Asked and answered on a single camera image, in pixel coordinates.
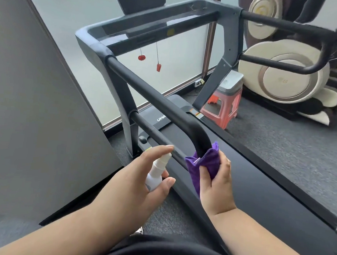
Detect person's left forearm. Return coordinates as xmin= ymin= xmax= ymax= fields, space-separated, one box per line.
xmin=0 ymin=197 xmax=141 ymax=255

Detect beige upholstered chair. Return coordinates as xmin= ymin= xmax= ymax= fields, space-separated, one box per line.
xmin=231 ymin=0 xmax=337 ymax=127

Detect black shirt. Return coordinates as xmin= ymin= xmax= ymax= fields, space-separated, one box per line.
xmin=98 ymin=232 xmax=250 ymax=255

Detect person's right hand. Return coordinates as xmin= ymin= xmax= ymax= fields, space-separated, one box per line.
xmin=196 ymin=148 xmax=241 ymax=219

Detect black punching bag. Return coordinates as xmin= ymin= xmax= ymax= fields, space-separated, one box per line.
xmin=294 ymin=0 xmax=328 ymax=26

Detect purple microfibre cloth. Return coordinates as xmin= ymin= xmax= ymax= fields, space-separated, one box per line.
xmin=182 ymin=140 xmax=223 ymax=199

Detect red safety clip with cord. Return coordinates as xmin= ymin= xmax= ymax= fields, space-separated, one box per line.
xmin=154 ymin=41 xmax=163 ymax=72

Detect white plastic tub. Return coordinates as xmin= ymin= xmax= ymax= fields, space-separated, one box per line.
xmin=216 ymin=68 xmax=245 ymax=97

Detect white spray bottle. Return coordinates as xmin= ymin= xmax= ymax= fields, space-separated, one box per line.
xmin=144 ymin=151 xmax=173 ymax=193

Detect grey treadmill base with uprights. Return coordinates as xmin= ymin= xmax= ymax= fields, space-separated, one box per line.
xmin=103 ymin=50 xmax=337 ymax=255

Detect black treadmill handrail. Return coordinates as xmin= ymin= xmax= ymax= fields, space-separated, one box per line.
xmin=99 ymin=55 xmax=218 ymax=174
xmin=237 ymin=9 xmax=337 ymax=77

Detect person's right forearm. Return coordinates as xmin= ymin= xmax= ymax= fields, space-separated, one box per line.
xmin=206 ymin=205 xmax=323 ymax=255

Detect person's left sneaker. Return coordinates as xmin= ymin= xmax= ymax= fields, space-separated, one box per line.
xmin=130 ymin=225 xmax=145 ymax=237

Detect person's left hand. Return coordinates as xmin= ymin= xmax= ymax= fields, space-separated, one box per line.
xmin=88 ymin=140 xmax=179 ymax=239

